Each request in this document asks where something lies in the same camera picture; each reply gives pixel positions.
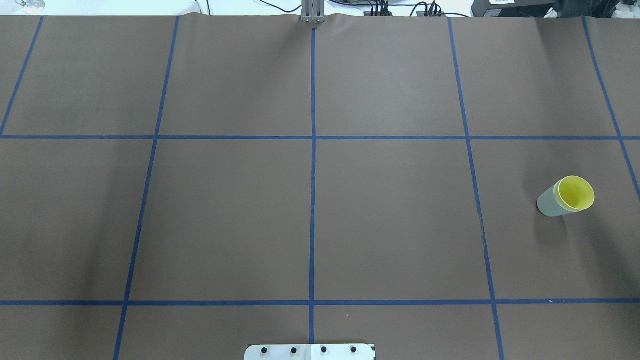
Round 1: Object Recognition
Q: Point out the light green plastic cup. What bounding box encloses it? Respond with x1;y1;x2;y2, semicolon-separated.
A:
535;180;575;218

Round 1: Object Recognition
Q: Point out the yellow plastic cup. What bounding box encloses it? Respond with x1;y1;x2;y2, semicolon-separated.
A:
551;175;595;213

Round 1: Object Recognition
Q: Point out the brown paper table mat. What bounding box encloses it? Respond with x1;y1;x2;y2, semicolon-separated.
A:
0;13;639;360

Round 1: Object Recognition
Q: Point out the black small computer box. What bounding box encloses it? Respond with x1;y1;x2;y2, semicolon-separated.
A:
471;0;555;18

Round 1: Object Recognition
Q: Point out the aluminium frame post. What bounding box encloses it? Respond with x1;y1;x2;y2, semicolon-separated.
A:
300;0;326;25

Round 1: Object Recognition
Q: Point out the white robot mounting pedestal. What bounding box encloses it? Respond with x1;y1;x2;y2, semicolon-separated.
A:
244;343;377;360

